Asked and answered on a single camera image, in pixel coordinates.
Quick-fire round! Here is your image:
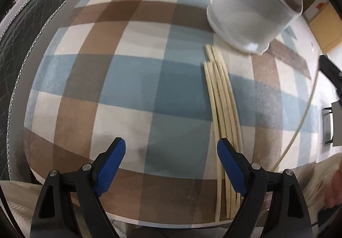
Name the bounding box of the dark quilted mattress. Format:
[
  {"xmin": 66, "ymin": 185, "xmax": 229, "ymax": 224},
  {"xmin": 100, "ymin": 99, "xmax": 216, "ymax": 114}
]
[{"xmin": 0, "ymin": 0, "xmax": 115, "ymax": 182}]

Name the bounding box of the cream fabric seat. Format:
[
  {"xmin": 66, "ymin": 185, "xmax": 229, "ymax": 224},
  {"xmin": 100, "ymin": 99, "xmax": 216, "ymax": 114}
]
[{"xmin": 0, "ymin": 180, "xmax": 81, "ymax": 238}]

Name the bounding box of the bunch of wooden chopsticks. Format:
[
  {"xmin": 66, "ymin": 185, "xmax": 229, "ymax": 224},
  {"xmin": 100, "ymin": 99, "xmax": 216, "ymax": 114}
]
[{"xmin": 203, "ymin": 45, "xmax": 244, "ymax": 222}]

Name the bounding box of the wooden chopstick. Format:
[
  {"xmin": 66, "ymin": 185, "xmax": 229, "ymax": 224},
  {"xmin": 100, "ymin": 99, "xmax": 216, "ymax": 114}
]
[{"xmin": 273, "ymin": 67, "xmax": 320, "ymax": 172}]

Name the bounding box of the wooden door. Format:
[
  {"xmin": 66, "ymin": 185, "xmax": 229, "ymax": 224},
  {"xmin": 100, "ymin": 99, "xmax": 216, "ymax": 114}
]
[{"xmin": 298, "ymin": 0, "xmax": 342, "ymax": 54}]

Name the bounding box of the checked tablecloth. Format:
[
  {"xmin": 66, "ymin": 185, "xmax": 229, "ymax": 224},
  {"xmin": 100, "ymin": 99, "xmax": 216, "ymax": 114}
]
[{"xmin": 23, "ymin": 0, "xmax": 321, "ymax": 228}]

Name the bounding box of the white grey utensil holder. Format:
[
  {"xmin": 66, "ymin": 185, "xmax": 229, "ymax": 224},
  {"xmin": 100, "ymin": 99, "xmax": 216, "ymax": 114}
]
[{"xmin": 206, "ymin": 0, "xmax": 304, "ymax": 55}]

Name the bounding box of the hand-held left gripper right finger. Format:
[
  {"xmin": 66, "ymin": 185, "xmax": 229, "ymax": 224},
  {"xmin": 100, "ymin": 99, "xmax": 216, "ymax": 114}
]
[{"xmin": 217, "ymin": 138, "xmax": 313, "ymax": 238}]

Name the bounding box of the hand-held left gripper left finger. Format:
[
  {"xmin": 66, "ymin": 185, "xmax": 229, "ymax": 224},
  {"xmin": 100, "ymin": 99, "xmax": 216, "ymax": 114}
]
[{"xmin": 29, "ymin": 137, "xmax": 126, "ymax": 238}]

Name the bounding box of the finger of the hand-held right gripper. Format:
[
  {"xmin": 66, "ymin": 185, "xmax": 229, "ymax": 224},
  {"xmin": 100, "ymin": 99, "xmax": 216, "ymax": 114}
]
[{"xmin": 319, "ymin": 54, "xmax": 342, "ymax": 90}]

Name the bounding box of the person's right hand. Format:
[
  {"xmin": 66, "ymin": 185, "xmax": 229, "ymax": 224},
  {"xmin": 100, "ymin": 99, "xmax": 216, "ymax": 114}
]
[{"xmin": 326, "ymin": 174, "xmax": 342, "ymax": 210}]

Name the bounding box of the round pale fabric stool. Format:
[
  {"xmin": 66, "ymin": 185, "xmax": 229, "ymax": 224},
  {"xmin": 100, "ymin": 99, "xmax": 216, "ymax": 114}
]
[{"xmin": 292, "ymin": 154, "xmax": 342, "ymax": 228}]

